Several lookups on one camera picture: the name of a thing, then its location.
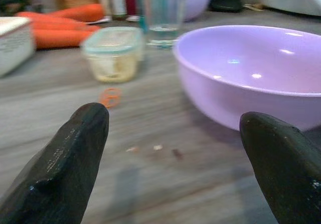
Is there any large purple plastic bowl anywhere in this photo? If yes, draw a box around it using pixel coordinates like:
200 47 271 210
173 25 321 132

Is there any white slicer box red label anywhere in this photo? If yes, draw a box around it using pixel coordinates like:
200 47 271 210
0 16 36 78

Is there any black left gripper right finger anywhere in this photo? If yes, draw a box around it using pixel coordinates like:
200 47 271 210
239 111 321 224

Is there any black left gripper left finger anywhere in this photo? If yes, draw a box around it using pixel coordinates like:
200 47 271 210
0 102 110 224

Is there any small bottle white label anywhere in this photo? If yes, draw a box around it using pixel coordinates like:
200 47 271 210
110 0 127 21

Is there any teal water bottle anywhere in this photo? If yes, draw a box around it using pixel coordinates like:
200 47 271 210
137 0 151 34

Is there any clear drinking glass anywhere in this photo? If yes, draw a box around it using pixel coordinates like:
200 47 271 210
140 0 186 49

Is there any small purple plastic bowl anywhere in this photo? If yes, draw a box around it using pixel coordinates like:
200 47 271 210
165 0 214 23

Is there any small clear lidded food container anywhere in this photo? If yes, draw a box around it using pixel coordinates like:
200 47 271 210
81 26 144 83

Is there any orange carrot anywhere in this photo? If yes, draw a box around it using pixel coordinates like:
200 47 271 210
34 30 95 49
15 11 87 26
31 23 102 33
47 4 105 23

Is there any orange rubber band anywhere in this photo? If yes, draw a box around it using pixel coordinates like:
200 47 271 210
98 87 123 109

